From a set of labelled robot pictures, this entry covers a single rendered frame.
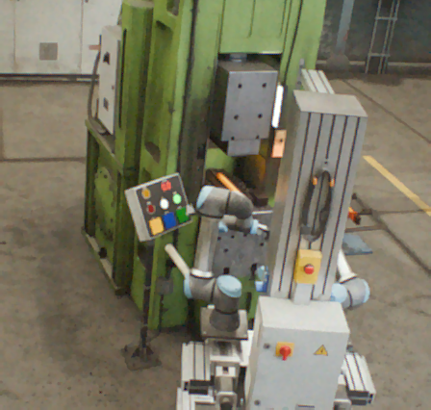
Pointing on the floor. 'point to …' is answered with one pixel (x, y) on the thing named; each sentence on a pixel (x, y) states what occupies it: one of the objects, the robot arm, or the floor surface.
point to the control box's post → (146, 294)
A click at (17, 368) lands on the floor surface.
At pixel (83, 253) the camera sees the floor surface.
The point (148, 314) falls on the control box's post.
